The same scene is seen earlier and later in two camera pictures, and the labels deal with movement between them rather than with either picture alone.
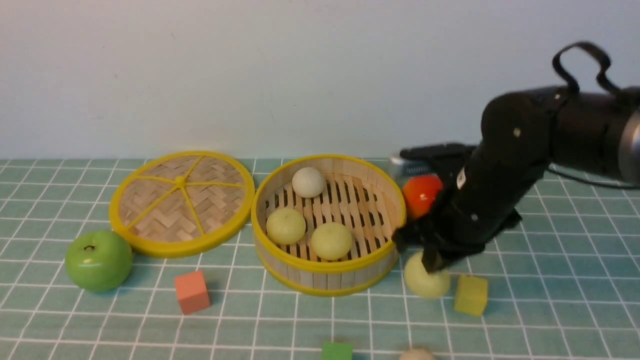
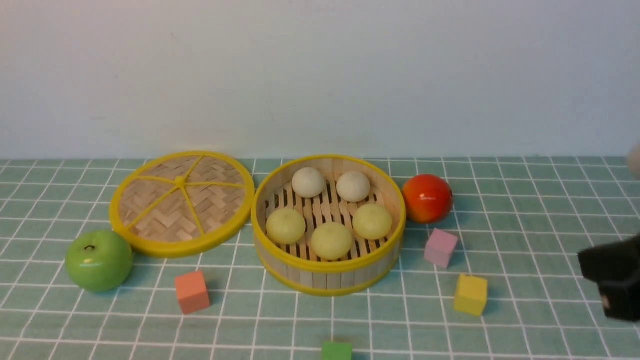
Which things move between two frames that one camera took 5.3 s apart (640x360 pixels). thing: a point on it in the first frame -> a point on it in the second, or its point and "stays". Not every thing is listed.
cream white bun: [308, 182] stays
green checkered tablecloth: [565, 286] stays
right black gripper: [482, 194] -> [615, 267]
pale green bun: [331, 241] stays
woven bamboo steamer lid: [181, 203] stays
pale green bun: [286, 226] stays
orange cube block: [192, 292] stays
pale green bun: [432, 285] -> [371, 221]
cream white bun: [417, 354] -> [353, 187]
